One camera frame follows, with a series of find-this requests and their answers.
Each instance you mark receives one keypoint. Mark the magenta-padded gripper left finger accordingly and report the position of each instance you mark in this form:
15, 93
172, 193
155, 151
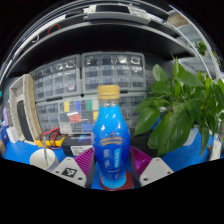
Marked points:
68, 170

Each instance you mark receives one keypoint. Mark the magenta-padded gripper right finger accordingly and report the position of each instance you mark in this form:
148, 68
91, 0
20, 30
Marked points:
158, 170

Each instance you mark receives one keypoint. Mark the blue drink bottle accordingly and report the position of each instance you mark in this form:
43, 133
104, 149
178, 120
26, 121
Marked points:
111, 140

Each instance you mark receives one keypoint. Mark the black box with white label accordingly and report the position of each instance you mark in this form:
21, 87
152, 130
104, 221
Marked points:
76, 143

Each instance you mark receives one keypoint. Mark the metal stirring rod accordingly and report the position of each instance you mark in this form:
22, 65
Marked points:
45, 146

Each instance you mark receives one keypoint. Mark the yellow multimeter with leads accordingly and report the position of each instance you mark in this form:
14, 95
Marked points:
50, 141

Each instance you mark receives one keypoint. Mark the black flat case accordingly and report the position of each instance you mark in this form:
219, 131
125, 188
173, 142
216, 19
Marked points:
140, 140

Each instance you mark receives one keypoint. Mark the green potted plant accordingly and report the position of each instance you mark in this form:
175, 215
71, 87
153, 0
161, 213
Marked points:
173, 123

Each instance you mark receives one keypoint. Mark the small white block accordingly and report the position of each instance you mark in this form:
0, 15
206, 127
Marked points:
215, 150

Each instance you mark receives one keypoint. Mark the black rectangular device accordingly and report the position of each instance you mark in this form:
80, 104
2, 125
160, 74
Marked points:
25, 121

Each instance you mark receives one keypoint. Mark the purple box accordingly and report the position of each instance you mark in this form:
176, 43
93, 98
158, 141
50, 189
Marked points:
5, 116

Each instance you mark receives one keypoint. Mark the white perforated tray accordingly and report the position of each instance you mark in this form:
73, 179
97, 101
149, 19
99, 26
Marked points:
26, 90

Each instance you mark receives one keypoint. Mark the white shelf rack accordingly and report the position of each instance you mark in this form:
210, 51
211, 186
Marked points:
200, 40

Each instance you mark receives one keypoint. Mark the grey shelf unit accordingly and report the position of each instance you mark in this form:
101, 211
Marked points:
100, 36

